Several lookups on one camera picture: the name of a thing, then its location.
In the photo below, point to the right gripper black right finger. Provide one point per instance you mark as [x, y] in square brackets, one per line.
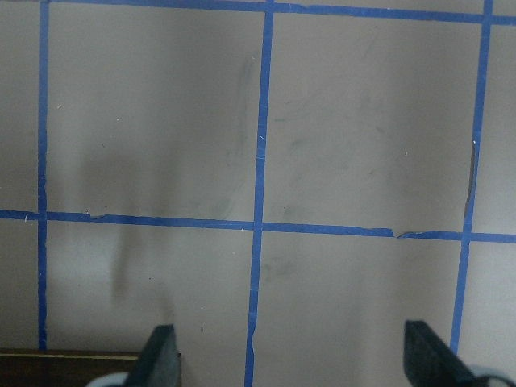
[428, 361]

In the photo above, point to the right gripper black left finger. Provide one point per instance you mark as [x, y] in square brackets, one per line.
[159, 363]

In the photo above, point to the dark brown drawer cabinet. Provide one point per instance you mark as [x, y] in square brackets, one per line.
[28, 367]

